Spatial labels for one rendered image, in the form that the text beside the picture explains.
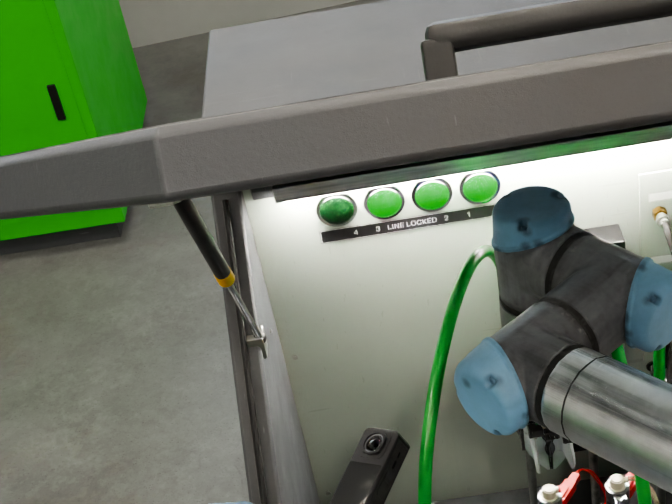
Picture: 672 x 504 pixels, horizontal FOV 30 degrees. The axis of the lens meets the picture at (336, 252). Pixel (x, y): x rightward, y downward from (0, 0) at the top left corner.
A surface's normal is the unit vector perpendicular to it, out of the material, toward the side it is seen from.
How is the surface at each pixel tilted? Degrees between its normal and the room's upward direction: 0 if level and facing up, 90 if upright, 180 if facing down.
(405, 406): 90
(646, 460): 77
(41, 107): 90
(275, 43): 0
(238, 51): 0
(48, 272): 0
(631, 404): 26
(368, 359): 90
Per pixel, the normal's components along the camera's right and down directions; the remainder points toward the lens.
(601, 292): 0.11, -0.59
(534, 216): -0.16, -0.80
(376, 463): -0.52, -0.63
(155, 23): 0.14, 0.57
